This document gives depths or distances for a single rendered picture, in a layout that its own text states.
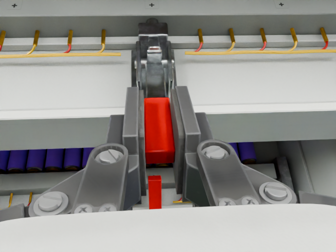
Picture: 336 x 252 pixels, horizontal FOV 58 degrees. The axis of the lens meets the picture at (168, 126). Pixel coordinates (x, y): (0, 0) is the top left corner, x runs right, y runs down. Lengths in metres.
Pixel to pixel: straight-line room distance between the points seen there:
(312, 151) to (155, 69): 0.21
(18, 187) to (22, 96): 0.18
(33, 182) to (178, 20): 0.24
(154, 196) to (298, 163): 0.16
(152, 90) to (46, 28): 0.09
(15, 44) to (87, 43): 0.04
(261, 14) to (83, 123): 0.13
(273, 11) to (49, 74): 0.15
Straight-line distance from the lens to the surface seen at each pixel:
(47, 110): 0.19
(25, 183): 0.36
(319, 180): 0.33
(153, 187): 0.28
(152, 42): 0.17
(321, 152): 0.33
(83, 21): 0.20
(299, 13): 0.22
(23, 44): 0.22
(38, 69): 0.21
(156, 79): 0.16
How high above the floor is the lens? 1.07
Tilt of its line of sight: 42 degrees down
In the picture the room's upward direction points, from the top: 2 degrees clockwise
